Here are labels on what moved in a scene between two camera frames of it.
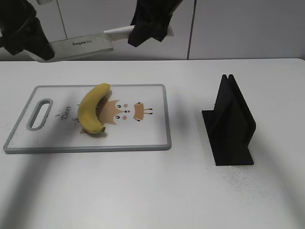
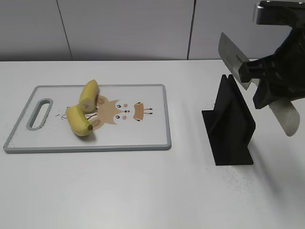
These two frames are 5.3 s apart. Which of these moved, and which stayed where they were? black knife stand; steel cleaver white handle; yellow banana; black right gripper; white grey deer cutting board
Moved: yellow banana; black right gripper; steel cleaver white handle
Stayed: white grey deer cutting board; black knife stand
